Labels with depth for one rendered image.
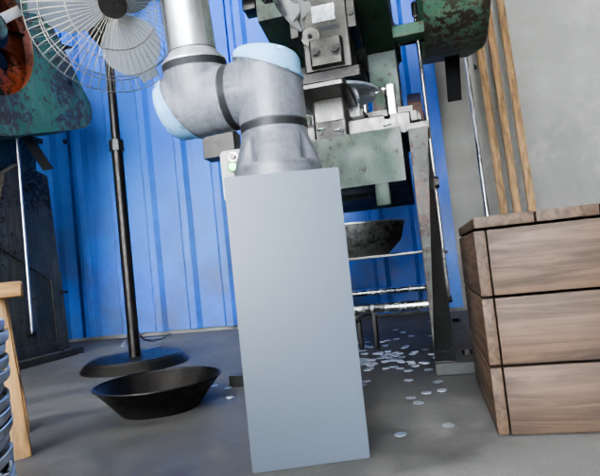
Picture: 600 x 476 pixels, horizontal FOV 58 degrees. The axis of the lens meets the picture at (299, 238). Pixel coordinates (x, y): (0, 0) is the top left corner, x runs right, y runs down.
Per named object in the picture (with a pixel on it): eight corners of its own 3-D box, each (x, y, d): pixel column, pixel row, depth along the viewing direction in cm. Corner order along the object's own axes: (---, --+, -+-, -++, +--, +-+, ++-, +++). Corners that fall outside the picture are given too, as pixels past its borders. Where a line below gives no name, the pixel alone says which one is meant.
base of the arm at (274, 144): (328, 169, 87) (321, 108, 87) (232, 178, 85) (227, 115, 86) (318, 184, 102) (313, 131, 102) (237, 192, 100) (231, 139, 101)
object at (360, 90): (373, 76, 144) (373, 73, 144) (269, 94, 150) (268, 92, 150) (383, 105, 172) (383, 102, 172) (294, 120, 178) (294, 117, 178)
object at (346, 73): (364, 81, 164) (362, 63, 164) (300, 93, 169) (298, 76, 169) (369, 96, 180) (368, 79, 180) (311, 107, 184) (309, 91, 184)
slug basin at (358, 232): (405, 252, 150) (402, 216, 151) (287, 264, 158) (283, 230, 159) (410, 252, 183) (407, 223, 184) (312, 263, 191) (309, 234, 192)
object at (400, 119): (412, 131, 153) (410, 110, 153) (260, 155, 163) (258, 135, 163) (415, 150, 182) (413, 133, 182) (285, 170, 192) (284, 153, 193)
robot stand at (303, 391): (370, 458, 83) (338, 166, 85) (252, 474, 81) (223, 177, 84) (351, 425, 101) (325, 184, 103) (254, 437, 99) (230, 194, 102)
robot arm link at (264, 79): (293, 110, 86) (284, 26, 87) (218, 126, 91) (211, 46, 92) (317, 126, 98) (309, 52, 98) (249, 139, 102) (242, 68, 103)
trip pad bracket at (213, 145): (239, 194, 153) (232, 126, 154) (207, 198, 155) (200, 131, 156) (247, 196, 159) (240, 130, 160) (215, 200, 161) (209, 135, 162)
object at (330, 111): (350, 127, 142) (344, 76, 143) (298, 135, 145) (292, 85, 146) (362, 144, 166) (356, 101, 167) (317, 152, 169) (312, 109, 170)
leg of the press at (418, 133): (483, 374, 131) (438, 9, 135) (434, 377, 133) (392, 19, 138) (462, 325, 220) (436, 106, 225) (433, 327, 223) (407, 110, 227)
